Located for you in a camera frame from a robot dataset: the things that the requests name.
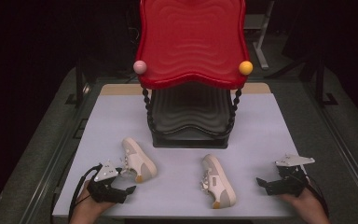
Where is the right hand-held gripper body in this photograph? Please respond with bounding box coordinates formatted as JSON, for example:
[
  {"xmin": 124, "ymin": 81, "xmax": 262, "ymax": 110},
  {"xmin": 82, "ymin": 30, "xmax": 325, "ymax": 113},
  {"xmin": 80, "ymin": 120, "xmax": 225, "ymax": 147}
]
[{"xmin": 266, "ymin": 154, "xmax": 316, "ymax": 198}]

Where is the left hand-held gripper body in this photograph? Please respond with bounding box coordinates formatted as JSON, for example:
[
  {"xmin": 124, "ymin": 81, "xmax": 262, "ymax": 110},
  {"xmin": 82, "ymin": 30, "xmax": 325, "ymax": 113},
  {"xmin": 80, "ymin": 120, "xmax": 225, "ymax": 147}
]
[{"xmin": 87, "ymin": 160, "xmax": 129, "ymax": 204}]

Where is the white and grey sneaker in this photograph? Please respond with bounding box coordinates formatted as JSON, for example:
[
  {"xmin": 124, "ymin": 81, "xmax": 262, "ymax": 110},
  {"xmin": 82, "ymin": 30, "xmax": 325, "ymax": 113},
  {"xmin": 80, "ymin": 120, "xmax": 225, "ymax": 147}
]
[
  {"xmin": 119, "ymin": 136, "xmax": 158, "ymax": 184},
  {"xmin": 200, "ymin": 154, "xmax": 238, "ymax": 210}
]

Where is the red and black shoe rack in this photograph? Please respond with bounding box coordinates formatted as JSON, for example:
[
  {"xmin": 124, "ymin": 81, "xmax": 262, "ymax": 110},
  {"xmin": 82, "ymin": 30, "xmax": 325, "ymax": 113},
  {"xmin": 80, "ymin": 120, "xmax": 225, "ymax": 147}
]
[{"xmin": 133, "ymin": 0, "xmax": 255, "ymax": 149}]

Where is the person's left hand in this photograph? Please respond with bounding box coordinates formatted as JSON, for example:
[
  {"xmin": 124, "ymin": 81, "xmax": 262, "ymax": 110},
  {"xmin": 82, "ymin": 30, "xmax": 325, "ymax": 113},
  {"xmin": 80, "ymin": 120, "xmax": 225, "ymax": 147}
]
[{"xmin": 69, "ymin": 180, "xmax": 117, "ymax": 224}]

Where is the person's right hand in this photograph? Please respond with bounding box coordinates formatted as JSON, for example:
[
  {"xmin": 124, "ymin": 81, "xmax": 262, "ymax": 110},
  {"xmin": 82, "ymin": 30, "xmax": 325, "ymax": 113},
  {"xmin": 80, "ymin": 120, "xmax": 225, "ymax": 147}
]
[{"xmin": 278, "ymin": 186, "xmax": 331, "ymax": 224}]

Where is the black metal stand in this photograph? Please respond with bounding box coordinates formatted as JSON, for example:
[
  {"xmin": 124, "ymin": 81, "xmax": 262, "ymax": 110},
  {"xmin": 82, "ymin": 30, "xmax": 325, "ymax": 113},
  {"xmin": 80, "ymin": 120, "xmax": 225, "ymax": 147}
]
[
  {"xmin": 314, "ymin": 58, "xmax": 340, "ymax": 109},
  {"xmin": 64, "ymin": 58, "xmax": 91, "ymax": 109}
]

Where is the white metal stand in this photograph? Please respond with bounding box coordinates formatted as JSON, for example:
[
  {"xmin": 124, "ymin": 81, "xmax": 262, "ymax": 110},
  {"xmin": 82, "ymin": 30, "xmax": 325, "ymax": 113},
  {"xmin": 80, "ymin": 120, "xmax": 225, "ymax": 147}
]
[{"xmin": 243, "ymin": 0, "xmax": 276, "ymax": 71}]

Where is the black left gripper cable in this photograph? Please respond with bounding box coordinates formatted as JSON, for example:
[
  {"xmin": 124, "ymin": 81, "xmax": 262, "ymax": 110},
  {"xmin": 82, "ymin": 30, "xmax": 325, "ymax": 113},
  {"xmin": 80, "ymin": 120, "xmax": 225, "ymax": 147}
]
[{"xmin": 67, "ymin": 163, "xmax": 103, "ymax": 222}]

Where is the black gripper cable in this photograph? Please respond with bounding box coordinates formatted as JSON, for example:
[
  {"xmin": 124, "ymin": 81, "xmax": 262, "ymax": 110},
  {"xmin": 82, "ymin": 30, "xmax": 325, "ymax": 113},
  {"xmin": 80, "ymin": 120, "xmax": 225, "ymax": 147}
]
[
  {"xmin": 67, "ymin": 163, "xmax": 103, "ymax": 222},
  {"xmin": 304, "ymin": 174, "xmax": 331, "ymax": 218}
]

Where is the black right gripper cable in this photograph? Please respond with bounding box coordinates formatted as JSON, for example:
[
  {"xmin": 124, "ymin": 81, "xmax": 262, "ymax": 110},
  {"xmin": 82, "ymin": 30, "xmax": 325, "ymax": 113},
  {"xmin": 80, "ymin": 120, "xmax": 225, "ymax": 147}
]
[{"xmin": 304, "ymin": 174, "xmax": 331, "ymax": 218}]

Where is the grey metal rail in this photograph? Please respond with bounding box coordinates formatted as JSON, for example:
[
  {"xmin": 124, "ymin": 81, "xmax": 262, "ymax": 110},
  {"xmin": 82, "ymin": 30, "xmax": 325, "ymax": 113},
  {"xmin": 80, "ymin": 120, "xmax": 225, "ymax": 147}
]
[
  {"xmin": 301, "ymin": 81, "xmax": 358, "ymax": 206},
  {"xmin": 18, "ymin": 82, "xmax": 99, "ymax": 224}
]

